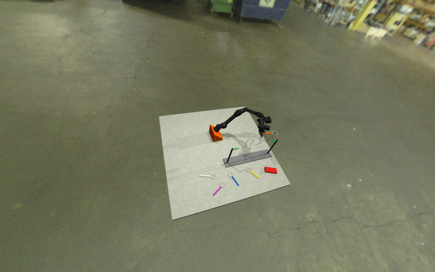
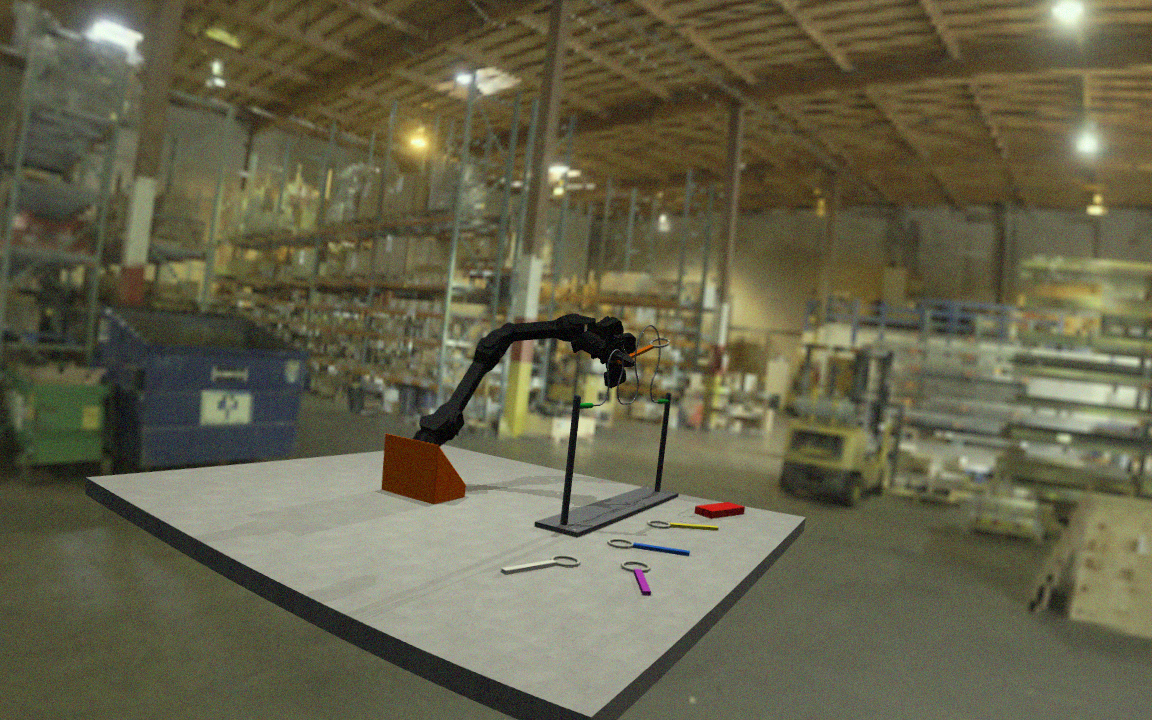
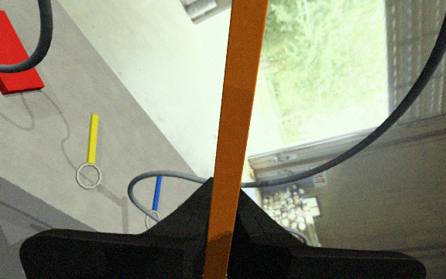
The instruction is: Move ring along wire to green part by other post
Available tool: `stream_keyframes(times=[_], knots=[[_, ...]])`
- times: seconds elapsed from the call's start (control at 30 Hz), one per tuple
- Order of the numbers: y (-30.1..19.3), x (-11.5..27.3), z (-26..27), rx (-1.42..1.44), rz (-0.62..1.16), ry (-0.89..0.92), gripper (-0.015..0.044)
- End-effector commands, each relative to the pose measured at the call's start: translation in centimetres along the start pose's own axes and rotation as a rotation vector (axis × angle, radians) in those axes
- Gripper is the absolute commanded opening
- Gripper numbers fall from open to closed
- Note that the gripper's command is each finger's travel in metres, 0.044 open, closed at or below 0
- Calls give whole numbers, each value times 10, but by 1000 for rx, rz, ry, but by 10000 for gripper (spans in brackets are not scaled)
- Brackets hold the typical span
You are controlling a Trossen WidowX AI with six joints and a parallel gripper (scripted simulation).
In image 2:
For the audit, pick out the grey loop with yellow handle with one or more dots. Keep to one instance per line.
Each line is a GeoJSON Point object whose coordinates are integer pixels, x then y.
{"type": "Point", "coordinates": [683, 526]}

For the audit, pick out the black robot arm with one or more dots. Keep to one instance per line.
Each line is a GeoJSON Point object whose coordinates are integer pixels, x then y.
{"type": "Point", "coordinates": [444, 424]}

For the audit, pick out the orange long bar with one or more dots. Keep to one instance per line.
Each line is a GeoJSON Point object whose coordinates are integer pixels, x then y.
{"type": "Point", "coordinates": [647, 348]}

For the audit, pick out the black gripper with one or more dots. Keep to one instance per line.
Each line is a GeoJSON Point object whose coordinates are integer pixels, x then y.
{"type": "Point", "coordinates": [602, 346]}

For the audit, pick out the grey loop with blue handle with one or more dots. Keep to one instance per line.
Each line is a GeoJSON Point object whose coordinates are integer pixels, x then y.
{"type": "Point", "coordinates": [648, 547]}

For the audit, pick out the grey loop with purple handle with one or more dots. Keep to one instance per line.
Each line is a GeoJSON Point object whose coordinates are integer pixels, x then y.
{"type": "Point", "coordinates": [642, 582]}

